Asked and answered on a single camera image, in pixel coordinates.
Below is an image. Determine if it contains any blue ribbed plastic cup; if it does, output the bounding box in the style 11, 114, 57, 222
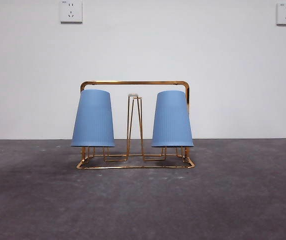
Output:
70, 89, 116, 148
150, 90, 194, 148

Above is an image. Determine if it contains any gold wire cup rack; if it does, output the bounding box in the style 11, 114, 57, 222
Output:
75, 80, 196, 170

